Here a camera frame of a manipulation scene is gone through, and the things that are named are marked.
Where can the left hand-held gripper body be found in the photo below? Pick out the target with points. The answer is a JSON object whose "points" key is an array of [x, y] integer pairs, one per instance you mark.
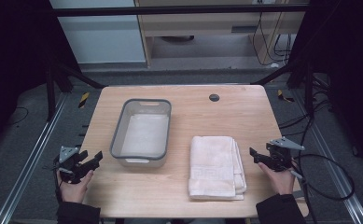
{"points": [[67, 161]]}

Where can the yellow-black tape strip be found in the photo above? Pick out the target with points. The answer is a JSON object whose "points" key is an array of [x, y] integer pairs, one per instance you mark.
{"points": [[83, 100], [283, 95]]}

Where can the black horizontal frame bar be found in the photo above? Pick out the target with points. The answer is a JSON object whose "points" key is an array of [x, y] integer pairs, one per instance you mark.
{"points": [[170, 10]]}

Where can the person's right hand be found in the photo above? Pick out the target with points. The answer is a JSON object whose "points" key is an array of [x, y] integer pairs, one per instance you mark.
{"points": [[280, 182]]}

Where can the grey-rimmed white plastic basin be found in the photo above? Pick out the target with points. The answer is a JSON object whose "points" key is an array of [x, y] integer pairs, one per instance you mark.
{"points": [[145, 133]]}

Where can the white cabinet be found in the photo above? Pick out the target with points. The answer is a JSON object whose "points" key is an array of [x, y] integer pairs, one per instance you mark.
{"points": [[101, 40]]}

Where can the metal floor rail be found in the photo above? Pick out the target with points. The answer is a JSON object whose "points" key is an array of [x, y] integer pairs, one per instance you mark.
{"points": [[334, 165], [33, 149]]}

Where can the dark curtain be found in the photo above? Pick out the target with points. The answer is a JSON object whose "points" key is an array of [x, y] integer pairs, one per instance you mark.
{"points": [[11, 62], [350, 62]]}

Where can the light wooden desk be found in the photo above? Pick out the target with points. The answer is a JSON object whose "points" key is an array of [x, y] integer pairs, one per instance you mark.
{"points": [[201, 23]]}

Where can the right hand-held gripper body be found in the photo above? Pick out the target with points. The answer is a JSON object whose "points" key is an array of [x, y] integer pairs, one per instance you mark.
{"points": [[282, 154]]}

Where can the black metal stand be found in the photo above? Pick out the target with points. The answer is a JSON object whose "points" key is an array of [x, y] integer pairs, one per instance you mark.
{"points": [[50, 93], [309, 90]]}

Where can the white towel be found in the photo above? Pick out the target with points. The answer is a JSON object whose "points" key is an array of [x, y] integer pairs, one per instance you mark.
{"points": [[215, 168]]}

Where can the person's left hand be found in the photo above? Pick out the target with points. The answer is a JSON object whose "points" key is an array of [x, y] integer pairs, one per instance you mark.
{"points": [[74, 191]]}

